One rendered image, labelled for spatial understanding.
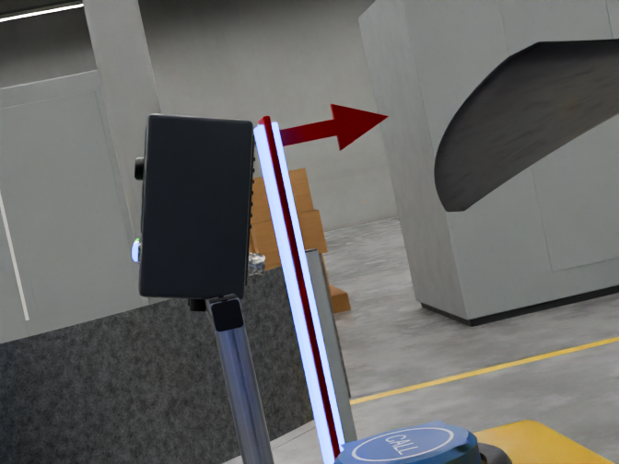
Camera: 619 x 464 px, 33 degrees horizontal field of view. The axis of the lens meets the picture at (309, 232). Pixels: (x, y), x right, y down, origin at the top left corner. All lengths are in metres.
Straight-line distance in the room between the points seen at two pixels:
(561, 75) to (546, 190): 6.43
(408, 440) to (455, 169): 0.33
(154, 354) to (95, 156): 4.25
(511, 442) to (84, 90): 6.35
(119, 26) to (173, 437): 2.81
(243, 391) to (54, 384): 1.27
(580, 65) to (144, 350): 1.95
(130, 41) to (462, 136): 4.38
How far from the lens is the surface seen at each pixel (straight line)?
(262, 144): 0.52
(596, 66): 0.52
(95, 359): 2.34
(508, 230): 6.87
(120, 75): 4.89
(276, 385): 2.62
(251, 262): 1.14
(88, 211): 6.58
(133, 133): 4.86
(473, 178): 0.63
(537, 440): 0.31
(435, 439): 0.29
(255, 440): 1.08
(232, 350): 1.07
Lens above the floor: 1.16
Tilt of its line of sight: 3 degrees down
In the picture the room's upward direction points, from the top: 12 degrees counter-clockwise
